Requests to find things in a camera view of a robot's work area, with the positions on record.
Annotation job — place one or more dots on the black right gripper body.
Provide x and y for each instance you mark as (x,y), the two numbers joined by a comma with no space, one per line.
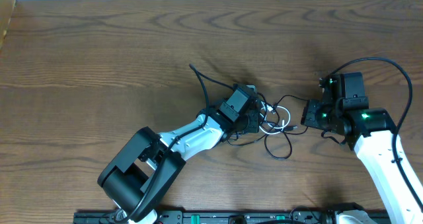
(310,113)

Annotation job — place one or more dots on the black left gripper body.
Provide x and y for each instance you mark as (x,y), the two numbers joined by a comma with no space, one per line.
(252,123)

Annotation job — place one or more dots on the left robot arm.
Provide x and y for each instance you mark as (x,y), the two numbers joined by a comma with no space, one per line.
(139,176)

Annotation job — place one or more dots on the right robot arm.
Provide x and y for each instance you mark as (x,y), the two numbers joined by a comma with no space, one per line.
(369,132)

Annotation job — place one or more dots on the cardboard panel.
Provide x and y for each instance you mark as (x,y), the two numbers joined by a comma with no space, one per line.
(6,10)

